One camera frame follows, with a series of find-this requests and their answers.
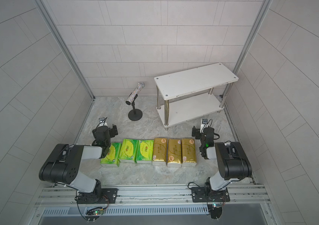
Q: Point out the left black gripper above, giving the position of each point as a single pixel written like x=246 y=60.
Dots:
x=111 y=131

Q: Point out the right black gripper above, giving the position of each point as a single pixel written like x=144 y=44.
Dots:
x=198 y=137

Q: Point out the gold tissue pack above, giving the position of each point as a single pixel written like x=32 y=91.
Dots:
x=189 y=158
x=174 y=153
x=160 y=150

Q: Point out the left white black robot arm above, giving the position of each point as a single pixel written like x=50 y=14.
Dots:
x=62 y=167

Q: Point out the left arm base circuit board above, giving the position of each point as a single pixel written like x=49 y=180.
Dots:
x=93 y=214

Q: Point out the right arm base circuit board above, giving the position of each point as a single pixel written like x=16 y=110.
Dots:
x=215 y=211

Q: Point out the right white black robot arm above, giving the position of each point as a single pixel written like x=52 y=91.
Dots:
x=233 y=165

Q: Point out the green tissue pack middle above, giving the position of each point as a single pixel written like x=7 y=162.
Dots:
x=128 y=151

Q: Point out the green tissue pack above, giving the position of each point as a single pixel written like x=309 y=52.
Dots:
x=145 y=152
x=128 y=151
x=112 y=157

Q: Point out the green tissue pack left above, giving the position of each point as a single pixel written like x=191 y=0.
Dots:
x=112 y=157

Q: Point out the white two-tier shelf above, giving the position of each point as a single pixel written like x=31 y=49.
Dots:
x=192 y=93

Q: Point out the green tissue pack right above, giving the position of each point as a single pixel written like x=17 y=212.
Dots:
x=145 y=152

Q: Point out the glitter microphone on black stand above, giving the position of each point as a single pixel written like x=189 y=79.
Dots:
x=135 y=114

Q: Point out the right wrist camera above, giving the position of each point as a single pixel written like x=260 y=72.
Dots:
x=204 y=124

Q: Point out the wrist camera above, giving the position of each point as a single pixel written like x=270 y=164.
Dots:
x=102 y=121
x=204 y=124

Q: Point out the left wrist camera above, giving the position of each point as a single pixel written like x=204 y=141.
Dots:
x=102 y=121

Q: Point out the aluminium mounting rail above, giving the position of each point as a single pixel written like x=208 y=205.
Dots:
x=131 y=195

